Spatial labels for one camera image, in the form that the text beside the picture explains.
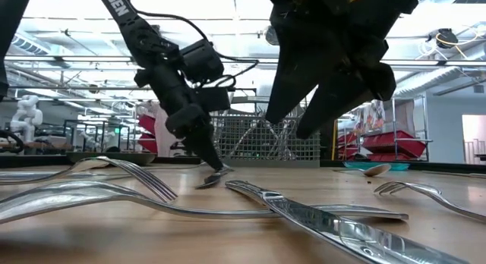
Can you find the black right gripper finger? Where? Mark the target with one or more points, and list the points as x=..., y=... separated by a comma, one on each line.
x=300, y=66
x=341, y=101

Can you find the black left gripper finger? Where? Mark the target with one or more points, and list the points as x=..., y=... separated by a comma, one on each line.
x=207, y=150
x=186, y=121

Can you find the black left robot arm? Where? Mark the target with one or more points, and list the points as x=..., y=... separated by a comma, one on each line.
x=125, y=13

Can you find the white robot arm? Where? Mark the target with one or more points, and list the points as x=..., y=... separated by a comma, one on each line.
x=26, y=116

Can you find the grey mesh silverware basket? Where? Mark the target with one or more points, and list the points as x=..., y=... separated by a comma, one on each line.
x=262, y=164

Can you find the pale pink panel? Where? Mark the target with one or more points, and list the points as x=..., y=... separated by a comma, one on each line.
x=161, y=139

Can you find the colourful hanging poster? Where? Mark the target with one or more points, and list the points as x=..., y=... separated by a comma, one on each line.
x=374, y=118

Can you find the red plastic storage bin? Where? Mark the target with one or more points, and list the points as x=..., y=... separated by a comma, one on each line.
x=147, y=143
x=395, y=142
x=379, y=158
x=147, y=124
x=346, y=140

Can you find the white round column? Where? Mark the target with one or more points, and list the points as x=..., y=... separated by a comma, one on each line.
x=262, y=85

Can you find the black metal stand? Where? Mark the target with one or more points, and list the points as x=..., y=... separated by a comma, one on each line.
x=245, y=90

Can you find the metal shelf rack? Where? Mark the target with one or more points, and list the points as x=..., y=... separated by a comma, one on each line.
x=425, y=116

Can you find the teal round plate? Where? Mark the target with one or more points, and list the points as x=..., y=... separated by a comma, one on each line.
x=400, y=167

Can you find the long horizontal light bar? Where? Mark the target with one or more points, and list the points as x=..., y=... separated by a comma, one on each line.
x=76, y=60

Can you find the long foreground silver fork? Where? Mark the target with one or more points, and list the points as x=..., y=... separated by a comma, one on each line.
x=360, y=211

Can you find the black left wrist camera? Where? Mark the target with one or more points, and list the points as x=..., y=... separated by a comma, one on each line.
x=214, y=100

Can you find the black metal frame enclosure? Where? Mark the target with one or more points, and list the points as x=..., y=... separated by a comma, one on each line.
x=96, y=122

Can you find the silver ventilation duct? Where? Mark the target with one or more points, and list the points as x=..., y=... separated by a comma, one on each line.
x=421, y=82

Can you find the ribbed grey ceiling duct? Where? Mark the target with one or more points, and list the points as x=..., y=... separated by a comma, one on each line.
x=38, y=48

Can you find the dark wall vent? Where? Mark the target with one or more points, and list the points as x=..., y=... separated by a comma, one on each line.
x=478, y=88

